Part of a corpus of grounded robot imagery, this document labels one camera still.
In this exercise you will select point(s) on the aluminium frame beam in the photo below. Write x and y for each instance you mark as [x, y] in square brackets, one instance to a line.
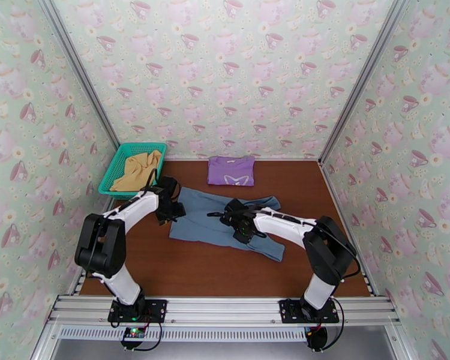
[225, 310]

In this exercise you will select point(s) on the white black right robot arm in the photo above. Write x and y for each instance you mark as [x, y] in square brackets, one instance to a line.
[285, 224]

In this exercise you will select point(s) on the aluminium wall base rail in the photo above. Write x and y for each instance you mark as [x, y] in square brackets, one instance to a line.
[285, 159]

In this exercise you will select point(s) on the green plastic mesh basket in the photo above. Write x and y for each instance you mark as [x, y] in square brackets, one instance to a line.
[110, 179]

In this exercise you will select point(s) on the blue ribbed shirt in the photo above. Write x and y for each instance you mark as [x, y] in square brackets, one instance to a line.
[202, 227]

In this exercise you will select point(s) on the small green circuit board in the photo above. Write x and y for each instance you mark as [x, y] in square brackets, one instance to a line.
[133, 334]

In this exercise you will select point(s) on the aluminium corner post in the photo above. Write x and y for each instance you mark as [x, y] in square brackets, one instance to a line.
[367, 70]
[80, 70]

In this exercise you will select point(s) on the beige garment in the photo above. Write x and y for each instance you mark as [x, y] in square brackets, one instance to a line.
[135, 171]

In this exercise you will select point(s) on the purple shirt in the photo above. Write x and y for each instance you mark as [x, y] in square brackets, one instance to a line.
[230, 173]

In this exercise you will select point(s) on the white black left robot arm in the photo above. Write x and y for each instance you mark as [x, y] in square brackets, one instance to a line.
[135, 211]

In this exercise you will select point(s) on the black round controller box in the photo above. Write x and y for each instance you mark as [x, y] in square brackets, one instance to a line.
[318, 338]

